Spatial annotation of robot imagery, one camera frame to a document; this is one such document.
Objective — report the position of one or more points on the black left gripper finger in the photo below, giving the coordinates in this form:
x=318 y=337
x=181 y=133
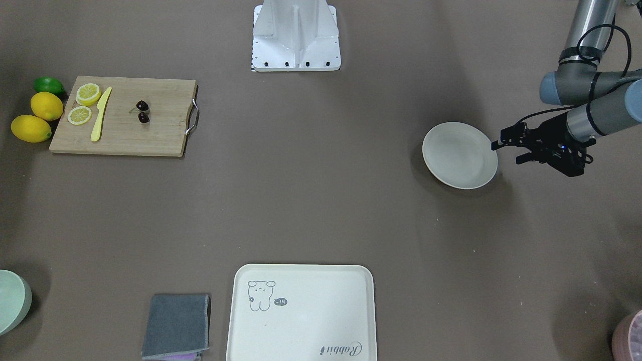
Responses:
x=506 y=138
x=532 y=156

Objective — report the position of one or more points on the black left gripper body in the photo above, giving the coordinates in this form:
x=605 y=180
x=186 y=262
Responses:
x=550 y=131

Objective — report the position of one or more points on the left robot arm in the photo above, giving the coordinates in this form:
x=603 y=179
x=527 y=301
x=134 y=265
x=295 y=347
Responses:
x=592 y=104

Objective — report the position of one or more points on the cream rectangular tray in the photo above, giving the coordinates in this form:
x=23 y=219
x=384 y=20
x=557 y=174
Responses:
x=302 y=312

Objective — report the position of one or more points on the dark red cherry pair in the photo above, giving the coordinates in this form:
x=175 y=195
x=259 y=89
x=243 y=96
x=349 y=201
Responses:
x=142 y=109

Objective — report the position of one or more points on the round beige plate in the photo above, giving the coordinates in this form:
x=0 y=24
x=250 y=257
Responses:
x=459 y=155

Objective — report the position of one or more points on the pink bowl of ice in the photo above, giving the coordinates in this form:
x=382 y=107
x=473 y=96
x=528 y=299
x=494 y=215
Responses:
x=626 y=339

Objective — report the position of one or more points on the bamboo cutting board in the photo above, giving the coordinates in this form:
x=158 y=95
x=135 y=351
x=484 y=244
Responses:
x=173 y=116

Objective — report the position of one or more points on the grey folded cloth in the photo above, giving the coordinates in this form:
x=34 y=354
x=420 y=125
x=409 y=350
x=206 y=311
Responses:
x=177 y=327

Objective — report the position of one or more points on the yellow plastic knife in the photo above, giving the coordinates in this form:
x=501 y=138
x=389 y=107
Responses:
x=101 y=107

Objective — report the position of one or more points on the lemon slice inner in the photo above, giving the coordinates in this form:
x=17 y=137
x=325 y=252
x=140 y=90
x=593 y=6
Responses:
x=88 y=94

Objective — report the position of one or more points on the lemon slice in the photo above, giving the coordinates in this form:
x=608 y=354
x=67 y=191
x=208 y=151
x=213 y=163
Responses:
x=88 y=94
x=79 y=115

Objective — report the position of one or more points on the lemon slice outer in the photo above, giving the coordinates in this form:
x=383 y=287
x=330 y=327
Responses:
x=79 y=115

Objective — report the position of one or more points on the yellow lemon middle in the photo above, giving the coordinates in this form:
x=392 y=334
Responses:
x=46 y=106

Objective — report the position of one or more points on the green lime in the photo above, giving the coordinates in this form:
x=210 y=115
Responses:
x=49 y=84

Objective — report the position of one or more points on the yellow lemon near scoop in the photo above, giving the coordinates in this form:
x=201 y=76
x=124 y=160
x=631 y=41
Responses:
x=31 y=129

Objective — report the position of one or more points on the mint green bowl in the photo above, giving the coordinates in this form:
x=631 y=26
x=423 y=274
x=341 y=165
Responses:
x=16 y=300

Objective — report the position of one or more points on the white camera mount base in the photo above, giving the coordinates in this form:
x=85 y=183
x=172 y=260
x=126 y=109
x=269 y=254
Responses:
x=295 y=36

